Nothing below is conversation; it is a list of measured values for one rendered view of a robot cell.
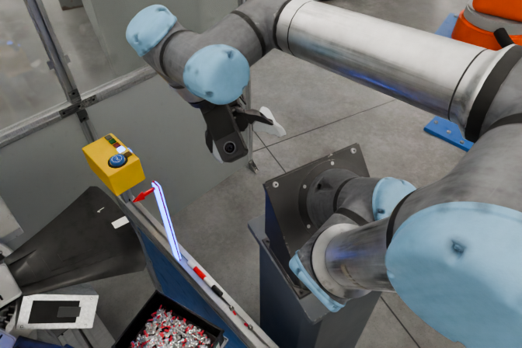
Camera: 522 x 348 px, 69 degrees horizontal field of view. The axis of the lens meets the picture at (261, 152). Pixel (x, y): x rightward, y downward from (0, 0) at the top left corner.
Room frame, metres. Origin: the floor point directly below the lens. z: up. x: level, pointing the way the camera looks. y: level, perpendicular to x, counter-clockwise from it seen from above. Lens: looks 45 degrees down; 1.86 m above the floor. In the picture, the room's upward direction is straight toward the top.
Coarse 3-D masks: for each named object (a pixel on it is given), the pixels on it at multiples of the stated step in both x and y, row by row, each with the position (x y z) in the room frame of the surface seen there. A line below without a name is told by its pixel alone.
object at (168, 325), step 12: (156, 312) 0.42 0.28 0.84; (168, 312) 0.42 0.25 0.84; (144, 324) 0.39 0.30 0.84; (156, 324) 0.39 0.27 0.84; (168, 324) 0.39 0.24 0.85; (180, 324) 0.39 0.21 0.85; (192, 324) 0.39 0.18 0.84; (156, 336) 0.36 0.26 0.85; (168, 336) 0.36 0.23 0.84; (180, 336) 0.36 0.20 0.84; (192, 336) 0.36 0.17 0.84; (204, 336) 0.36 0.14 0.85
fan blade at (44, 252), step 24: (96, 192) 0.55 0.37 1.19; (72, 216) 0.48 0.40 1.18; (96, 216) 0.49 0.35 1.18; (120, 216) 0.50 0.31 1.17; (48, 240) 0.42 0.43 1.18; (72, 240) 0.43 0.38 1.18; (96, 240) 0.43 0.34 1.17; (120, 240) 0.44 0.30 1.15; (24, 264) 0.37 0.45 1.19; (48, 264) 0.37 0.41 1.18; (72, 264) 0.38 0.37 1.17; (96, 264) 0.38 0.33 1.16; (120, 264) 0.39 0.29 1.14; (144, 264) 0.40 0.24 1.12; (24, 288) 0.32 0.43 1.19; (48, 288) 0.32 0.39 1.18
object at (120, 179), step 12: (96, 144) 0.82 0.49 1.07; (108, 144) 0.82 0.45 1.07; (120, 144) 0.82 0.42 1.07; (96, 156) 0.77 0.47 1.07; (108, 156) 0.77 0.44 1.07; (132, 156) 0.77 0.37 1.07; (96, 168) 0.75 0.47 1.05; (108, 168) 0.73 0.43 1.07; (120, 168) 0.73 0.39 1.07; (132, 168) 0.74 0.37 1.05; (108, 180) 0.70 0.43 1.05; (120, 180) 0.71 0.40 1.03; (132, 180) 0.74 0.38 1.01; (120, 192) 0.70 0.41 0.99
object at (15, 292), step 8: (0, 264) 0.37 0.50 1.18; (0, 272) 0.35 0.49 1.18; (8, 272) 0.35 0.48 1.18; (0, 280) 0.34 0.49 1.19; (8, 280) 0.34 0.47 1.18; (0, 288) 0.32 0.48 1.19; (8, 288) 0.32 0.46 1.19; (16, 288) 0.32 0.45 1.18; (8, 296) 0.31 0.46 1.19; (16, 296) 0.31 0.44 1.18; (0, 304) 0.29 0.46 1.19
